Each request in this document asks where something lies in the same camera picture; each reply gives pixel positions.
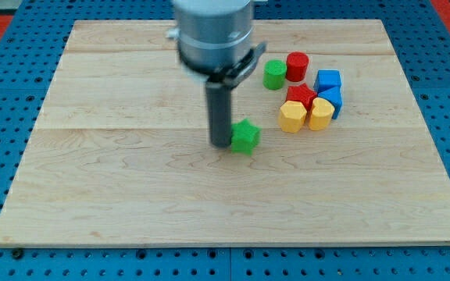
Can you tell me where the blue triangular block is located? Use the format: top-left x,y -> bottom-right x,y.
318,87 -> 343,119

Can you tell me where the green cylinder block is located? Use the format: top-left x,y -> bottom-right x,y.
262,59 -> 287,90

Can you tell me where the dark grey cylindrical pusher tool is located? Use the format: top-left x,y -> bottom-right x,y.
205,83 -> 232,148

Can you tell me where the blue cube block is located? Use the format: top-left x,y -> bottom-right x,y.
314,69 -> 342,93

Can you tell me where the yellow heart block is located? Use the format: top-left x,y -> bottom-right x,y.
308,98 -> 334,131

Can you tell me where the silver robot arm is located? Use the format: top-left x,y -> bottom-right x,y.
166,0 -> 267,88

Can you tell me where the light wooden board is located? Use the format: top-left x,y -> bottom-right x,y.
0,20 -> 450,248

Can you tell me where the yellow hexagon block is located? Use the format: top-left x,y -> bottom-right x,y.
277,101 -> 307,133

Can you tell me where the red cylinder block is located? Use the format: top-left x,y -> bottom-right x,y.
286,52 -> 309,82

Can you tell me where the green star block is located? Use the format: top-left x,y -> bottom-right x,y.
231,119 -> 261,155

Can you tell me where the red star block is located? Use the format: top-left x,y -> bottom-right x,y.
286,84 -> 318,112

